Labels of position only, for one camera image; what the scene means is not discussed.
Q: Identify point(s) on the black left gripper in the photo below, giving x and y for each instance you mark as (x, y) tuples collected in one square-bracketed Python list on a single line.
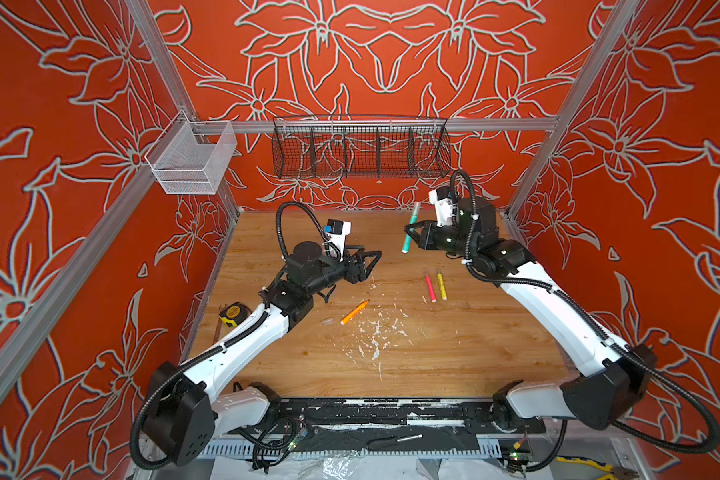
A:
[(358, 272)]

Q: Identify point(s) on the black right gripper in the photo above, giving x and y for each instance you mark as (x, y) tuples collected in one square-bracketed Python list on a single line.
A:
[(424, 238)]

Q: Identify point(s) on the yellow highlighter pen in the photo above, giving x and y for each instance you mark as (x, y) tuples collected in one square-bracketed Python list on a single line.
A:
[(442, 286)]

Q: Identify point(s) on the pink highlighter pen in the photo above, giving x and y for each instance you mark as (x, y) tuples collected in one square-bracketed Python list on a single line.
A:
[(430, 287)]

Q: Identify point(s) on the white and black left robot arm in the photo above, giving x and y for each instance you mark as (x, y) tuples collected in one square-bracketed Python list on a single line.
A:
[(182, 411)]

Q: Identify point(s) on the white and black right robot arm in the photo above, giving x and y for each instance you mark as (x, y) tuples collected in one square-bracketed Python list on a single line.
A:
[(604, 385)]

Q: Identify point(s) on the orange highlighter pen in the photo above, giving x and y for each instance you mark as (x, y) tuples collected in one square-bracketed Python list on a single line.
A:
[(353, 313)]

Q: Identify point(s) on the yellow black tape measure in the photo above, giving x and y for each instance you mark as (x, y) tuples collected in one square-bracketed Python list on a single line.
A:
[(234, 314)]

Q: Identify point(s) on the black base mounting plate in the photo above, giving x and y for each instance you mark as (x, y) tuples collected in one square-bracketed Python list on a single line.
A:
[(381, 425)]

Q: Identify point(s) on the clear plastic bin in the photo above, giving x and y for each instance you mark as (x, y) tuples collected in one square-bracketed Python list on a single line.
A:
[(192, 157)]

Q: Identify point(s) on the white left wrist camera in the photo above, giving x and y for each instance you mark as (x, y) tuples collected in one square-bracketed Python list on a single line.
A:
[(336, 232)]

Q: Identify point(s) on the black wire basket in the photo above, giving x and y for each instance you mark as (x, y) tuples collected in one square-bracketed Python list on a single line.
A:
[(333, 147)]

